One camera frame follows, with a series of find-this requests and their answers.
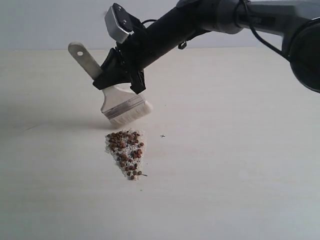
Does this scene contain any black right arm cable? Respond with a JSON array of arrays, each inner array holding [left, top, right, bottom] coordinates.
[[139, 0, 293, 62]]

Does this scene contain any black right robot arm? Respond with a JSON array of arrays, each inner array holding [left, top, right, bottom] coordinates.
[[93, 0, 320, 94]]

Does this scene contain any white paint brush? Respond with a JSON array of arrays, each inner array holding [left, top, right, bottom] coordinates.
[[68, 42, 153, 129]]

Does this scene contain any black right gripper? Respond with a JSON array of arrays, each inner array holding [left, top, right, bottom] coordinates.
[[93, 15, 155, 95]]

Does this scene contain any brown and white grain pile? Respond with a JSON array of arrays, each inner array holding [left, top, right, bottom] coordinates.
[[105, 128, 147, 181]]

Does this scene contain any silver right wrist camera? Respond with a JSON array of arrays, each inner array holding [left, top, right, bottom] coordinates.
[[104, 3, 133, 44]]

